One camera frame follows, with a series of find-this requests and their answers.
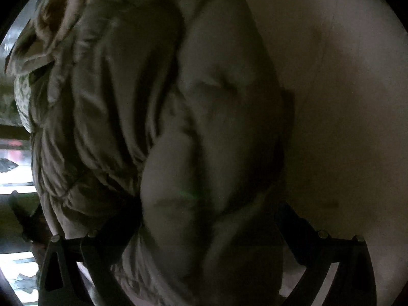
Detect olive green puffer jacket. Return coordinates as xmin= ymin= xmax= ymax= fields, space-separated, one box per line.
xmin=6 ymin=0 xmax=284 ymax=305

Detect stained glass window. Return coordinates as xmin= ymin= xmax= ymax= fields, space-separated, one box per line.
xmin=1 ymin=138 xmax=39 ymax=305

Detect green checkered pillow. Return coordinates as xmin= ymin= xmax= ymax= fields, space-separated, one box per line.
xmin=14 ymin=73 xmax=35 ymax=133

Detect pink bed mattress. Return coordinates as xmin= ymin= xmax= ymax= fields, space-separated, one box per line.
xmin=247 ymin=0 xmax=407 ymax=305

